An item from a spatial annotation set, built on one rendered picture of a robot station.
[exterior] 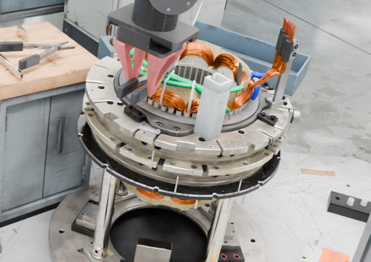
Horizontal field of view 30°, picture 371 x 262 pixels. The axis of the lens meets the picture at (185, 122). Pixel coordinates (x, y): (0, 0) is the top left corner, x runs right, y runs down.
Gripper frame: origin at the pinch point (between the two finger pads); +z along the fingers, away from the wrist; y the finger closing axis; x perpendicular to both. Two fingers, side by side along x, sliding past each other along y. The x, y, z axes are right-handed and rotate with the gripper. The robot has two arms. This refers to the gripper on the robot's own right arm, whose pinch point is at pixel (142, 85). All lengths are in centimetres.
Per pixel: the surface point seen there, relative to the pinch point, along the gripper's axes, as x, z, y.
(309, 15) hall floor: 369, 117, -69
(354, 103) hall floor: 266, 116, -8
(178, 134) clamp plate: 3.9, 7.3, 5.0
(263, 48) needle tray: 52, 12, -1
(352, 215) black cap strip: 49, 37, 28
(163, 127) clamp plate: 3.5, 6.9, 2.7
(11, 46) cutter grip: 9.2, 8.8, -29.1
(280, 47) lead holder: 19.8, -3.6, 11.2
